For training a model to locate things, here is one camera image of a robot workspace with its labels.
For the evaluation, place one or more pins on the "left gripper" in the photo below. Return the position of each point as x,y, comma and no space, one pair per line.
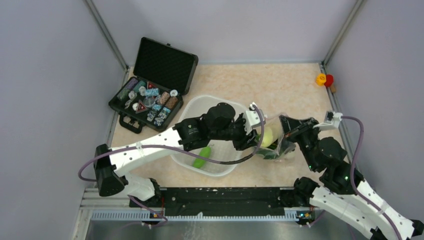
246,141

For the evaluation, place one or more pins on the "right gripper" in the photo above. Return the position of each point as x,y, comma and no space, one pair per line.
294,127

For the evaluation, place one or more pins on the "clear zip top bag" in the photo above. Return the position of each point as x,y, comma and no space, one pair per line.
279,141

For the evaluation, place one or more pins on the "white radish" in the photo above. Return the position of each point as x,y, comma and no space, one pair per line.
268,137

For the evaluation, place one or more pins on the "green bok choy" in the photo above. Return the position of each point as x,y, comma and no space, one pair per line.
275,154

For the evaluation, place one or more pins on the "light green small cucumber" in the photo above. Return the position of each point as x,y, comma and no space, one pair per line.
204,153

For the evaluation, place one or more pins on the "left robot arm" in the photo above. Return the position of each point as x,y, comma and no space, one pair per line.
112,166

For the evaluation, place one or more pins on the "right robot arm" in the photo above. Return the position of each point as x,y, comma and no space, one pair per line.
343,191

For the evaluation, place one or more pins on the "red yellow emergency button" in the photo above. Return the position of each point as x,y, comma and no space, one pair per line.
326,80

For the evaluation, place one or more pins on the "black open case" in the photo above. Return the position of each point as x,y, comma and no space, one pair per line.
152,96

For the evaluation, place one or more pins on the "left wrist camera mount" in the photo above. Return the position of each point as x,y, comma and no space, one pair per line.
254,117

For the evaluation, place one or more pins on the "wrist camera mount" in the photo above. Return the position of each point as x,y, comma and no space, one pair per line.
331,121
254,117

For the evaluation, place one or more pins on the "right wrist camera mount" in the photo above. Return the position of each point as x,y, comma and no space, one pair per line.
331,121

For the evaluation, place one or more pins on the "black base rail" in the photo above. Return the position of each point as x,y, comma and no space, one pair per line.
204,204

